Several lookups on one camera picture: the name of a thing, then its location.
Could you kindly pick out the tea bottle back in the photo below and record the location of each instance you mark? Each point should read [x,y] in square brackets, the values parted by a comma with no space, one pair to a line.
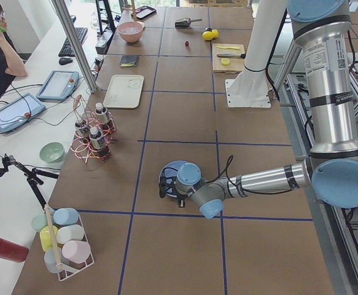
[82,130]

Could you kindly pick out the pink bowl of ice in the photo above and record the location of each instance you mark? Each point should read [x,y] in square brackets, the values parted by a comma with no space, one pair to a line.
[131,31]

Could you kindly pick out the small yellow lemon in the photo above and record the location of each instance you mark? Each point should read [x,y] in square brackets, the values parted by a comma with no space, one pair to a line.
[215,33]

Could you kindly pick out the blue round plate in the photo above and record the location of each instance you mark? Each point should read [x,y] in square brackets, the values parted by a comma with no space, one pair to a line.
[172,168]

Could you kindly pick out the green bowl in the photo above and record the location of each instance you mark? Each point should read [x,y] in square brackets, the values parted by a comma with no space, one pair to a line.
[52,152]

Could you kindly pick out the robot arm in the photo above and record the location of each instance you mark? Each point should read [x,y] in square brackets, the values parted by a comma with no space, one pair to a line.
[331,169]

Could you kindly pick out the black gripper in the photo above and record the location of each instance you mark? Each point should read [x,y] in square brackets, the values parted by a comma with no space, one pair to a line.
[180,198]

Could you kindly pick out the teach pendant far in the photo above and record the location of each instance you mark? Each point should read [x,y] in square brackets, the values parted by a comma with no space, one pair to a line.
[58,86]

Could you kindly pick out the yellow cup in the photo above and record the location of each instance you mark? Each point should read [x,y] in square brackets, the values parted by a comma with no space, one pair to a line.
[45,238]

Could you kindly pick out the tea bottle front right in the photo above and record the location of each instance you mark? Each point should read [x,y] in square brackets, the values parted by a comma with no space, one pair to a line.
[103,116]

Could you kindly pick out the tea bottle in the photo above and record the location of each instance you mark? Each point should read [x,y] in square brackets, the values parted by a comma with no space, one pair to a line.
[98,143]
[103,116]
[82,130]

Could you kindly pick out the aluminium frame post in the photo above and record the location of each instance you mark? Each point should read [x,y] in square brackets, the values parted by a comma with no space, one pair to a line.
[64,17]

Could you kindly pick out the black computer mouse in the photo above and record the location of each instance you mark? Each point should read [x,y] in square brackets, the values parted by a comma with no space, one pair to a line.
[65,60]

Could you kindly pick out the blue cup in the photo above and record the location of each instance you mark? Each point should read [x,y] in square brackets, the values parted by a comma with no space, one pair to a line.
[66,216]

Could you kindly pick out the cream bear tray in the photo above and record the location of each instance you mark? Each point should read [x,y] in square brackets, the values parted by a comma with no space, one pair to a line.
[124,91]

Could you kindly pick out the grey folded cloth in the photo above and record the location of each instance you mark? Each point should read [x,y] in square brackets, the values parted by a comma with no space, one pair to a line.
[129,61]

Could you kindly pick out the wooden cutting board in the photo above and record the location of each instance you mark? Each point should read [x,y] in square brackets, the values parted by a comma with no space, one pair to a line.
[236,64]

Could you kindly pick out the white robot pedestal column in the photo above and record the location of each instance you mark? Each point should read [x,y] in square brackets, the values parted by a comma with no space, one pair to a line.
[269,16]

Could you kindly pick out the pink cup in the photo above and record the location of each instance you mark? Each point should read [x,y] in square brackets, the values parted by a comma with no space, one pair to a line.
[76,251]

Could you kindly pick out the red thermos bottle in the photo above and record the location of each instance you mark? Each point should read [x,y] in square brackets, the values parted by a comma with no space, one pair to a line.
[12,252]

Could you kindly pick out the white wire cup rack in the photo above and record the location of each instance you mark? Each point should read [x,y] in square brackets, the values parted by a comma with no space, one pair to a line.
[53,258]

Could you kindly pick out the steel scoop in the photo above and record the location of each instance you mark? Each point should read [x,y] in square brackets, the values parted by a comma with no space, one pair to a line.
[186,22]

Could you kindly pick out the yellow plastic knife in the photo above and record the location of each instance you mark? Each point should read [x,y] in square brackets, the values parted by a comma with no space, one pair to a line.
[228,47]

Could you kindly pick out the large yellow lemon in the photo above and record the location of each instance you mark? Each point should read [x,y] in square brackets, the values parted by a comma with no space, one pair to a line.
[208,35]

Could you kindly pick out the white cup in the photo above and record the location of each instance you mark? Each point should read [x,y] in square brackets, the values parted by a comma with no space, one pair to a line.
[67,233]

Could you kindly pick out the copper wire bottle rack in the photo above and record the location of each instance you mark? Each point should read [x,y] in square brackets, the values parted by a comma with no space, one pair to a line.
[84,151]

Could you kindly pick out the teach pendant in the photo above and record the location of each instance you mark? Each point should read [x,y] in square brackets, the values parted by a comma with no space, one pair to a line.
[18,112]
[58,86]

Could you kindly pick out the black tripod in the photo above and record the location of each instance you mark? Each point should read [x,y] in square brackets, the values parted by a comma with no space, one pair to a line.
[31,176]

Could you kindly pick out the tea bottle front left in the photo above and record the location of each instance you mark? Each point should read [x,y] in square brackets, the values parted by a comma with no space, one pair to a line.
[98,143]

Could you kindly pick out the teach pendant near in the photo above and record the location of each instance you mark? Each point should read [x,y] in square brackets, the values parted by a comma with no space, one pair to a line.
[18,112]

